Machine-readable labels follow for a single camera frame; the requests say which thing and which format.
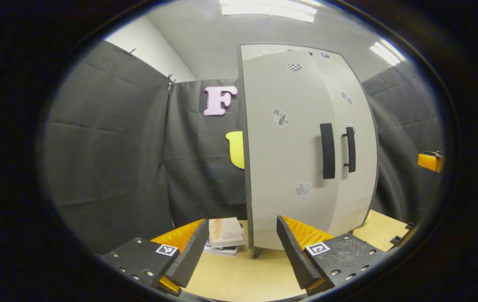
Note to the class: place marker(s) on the grey shoe cabinet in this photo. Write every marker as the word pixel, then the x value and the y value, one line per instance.
pixel 241 84

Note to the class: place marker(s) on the black backdrop cloth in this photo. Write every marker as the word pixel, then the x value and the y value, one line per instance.
pixel 108 159

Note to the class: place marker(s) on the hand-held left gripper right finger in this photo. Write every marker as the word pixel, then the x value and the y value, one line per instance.
pixel 295 256

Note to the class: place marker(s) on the small ceiling light panel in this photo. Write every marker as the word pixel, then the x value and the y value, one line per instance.
pixel 385 52

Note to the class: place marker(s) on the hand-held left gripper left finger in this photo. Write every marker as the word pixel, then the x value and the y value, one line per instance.
pixel 190 256

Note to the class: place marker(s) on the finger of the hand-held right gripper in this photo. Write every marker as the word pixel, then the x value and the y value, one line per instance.
pixel 429 161

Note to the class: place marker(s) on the large ceiling light panel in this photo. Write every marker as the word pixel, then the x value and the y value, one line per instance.
pixel 268 9

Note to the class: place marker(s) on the white orange cover book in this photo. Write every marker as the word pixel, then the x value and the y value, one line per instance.
pixel 226 233

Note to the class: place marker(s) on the grey cabinet door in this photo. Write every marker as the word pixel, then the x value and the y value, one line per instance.
pixel 280 167
pixel 366 167

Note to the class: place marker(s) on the metal cloth clip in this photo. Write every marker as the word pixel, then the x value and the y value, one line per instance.
pixel 171 81

